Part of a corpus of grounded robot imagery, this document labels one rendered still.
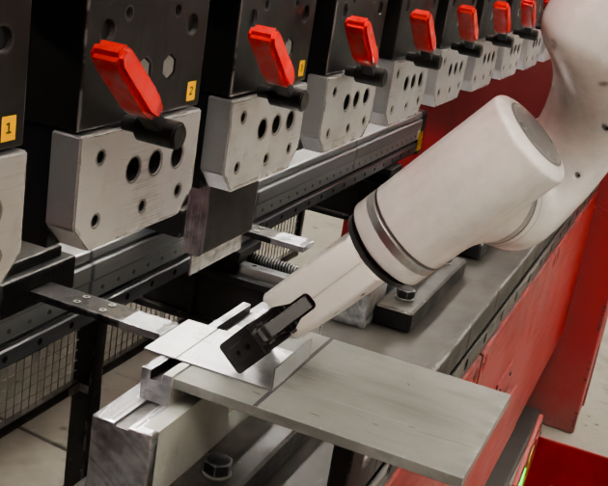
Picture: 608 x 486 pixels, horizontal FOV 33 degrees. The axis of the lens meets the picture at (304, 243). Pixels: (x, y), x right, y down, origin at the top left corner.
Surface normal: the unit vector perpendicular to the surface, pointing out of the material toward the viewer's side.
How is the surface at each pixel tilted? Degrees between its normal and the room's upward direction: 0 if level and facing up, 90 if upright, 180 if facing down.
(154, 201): 90
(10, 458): 0
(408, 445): 0
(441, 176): 76
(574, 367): 90
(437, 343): 0
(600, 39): 95
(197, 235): 90
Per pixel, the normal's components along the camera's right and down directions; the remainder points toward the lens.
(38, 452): 0.15, -0.94
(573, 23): -0.60, -0.01
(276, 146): 0.91, 0.26
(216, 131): -0.39, 0.23
